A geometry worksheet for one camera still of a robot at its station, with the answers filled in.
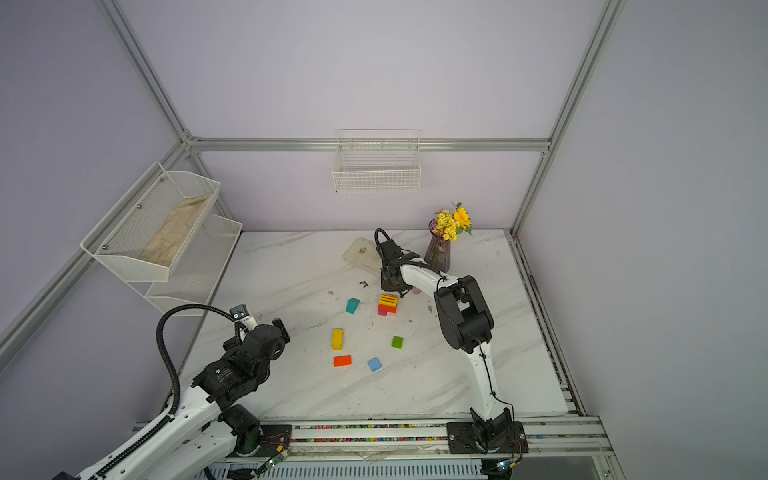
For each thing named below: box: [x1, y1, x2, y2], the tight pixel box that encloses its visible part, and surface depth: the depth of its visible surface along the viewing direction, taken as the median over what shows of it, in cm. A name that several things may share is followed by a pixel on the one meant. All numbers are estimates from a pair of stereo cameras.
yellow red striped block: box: [379, 294, 398, 307], surface depth 97 cm
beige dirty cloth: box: [342, 237, 382, 274], surface depth 114 cm
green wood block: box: [391, 336, 405, 350], surface depth 92 cm
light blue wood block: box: [368, 357, 382, 373], surface depth 88 cm
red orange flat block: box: [333, 355, 352, 367], surface depth 89 cm
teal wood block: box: [345, 297, 361, 314], surface depth 100 cm
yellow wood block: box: [331, 328, 344, 351], surface depth 91 cm
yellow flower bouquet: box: [432, 202, 473, 242], surface depth 92 cm
